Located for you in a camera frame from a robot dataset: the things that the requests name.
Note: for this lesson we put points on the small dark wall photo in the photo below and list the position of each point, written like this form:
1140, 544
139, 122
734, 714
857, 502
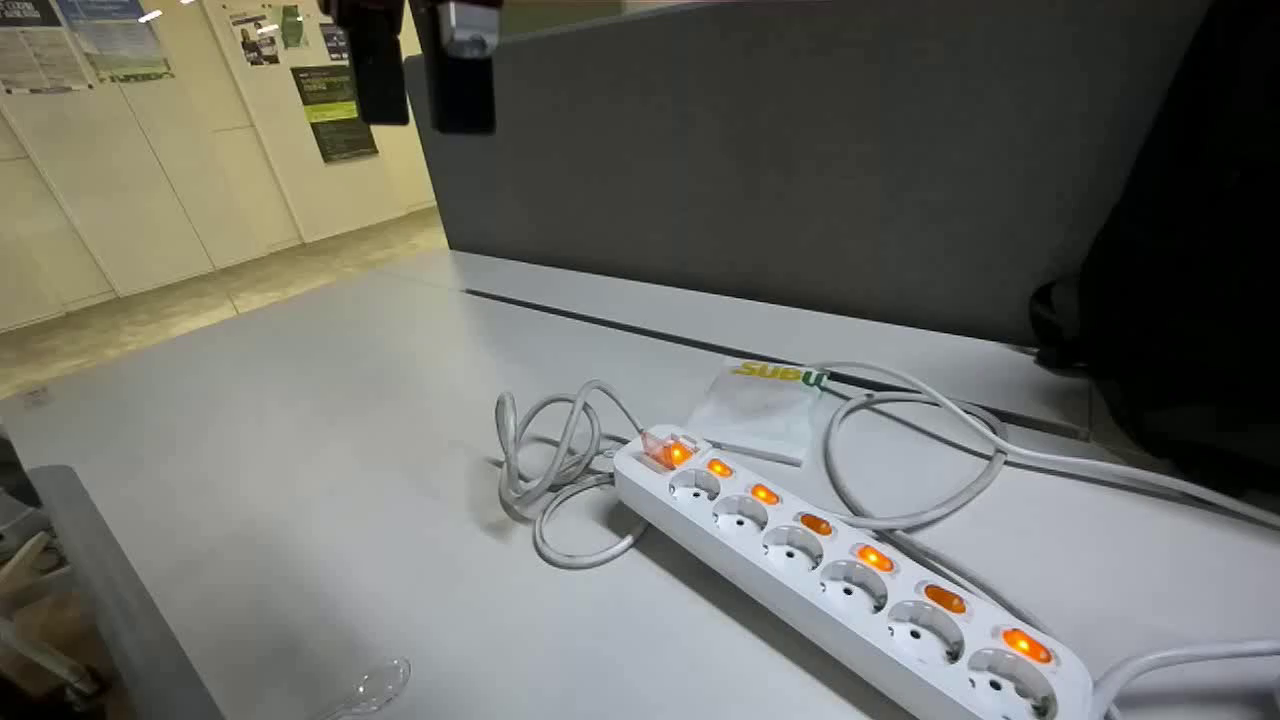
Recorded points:
257, 41

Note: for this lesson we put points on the white text wall poster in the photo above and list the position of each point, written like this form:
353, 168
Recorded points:
38, 50

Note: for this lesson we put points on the clear round plastic piece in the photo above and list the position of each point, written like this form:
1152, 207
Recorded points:
368, 689

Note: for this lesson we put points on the grey desk partition panel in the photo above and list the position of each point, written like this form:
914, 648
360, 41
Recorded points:
801, 145

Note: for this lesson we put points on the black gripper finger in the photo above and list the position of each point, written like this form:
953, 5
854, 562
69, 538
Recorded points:
377, 64
461, 95

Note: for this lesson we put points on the clear plastic bag yellow label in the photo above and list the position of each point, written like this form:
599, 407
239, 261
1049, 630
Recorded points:
760, 407

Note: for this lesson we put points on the white multi-socket power strip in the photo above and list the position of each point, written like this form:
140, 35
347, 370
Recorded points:
801, 584

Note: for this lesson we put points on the dark green wall poster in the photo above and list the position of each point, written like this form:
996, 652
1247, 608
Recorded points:
334, 117

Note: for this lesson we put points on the wooden frame clutter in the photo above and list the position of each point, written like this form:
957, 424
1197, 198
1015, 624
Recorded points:
41, 624

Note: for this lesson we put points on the small green wall note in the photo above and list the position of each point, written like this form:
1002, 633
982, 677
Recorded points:
288, 25

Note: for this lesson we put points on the blue landscape wall poster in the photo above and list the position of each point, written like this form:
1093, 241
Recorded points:
120, 41

